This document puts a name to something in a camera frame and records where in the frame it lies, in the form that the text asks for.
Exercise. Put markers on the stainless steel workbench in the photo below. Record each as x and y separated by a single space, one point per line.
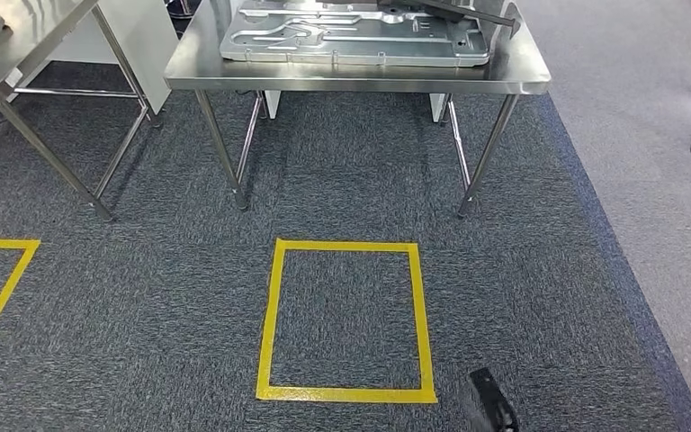
41 30
512 65

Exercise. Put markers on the white panel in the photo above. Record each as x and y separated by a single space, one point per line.
143 36

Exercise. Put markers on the black plastic frame part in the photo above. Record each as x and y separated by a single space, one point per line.
441 9

